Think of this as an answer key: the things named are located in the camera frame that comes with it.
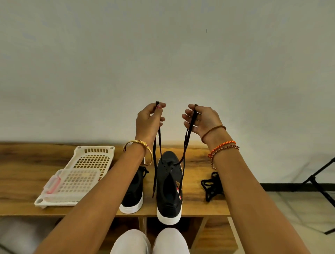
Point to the person's right hand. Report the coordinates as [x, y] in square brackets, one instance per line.
[207, 120]

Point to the person's left hand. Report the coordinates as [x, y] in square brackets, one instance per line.
[149, 123]

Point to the black shoelace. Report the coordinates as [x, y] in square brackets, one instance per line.
[212, 186]
[209, 192]

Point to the black sneaker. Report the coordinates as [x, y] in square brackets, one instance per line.
[133, 193]
[168, 193]

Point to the person's left forearm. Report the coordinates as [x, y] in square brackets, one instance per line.
[89, 209]

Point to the person's right forearm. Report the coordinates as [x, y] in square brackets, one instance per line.
[256, 204]

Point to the white plastic lattice basket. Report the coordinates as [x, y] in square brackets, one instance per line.
[97, 157]

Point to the black tripod stand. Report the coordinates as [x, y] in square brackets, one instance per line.
[316, 183]

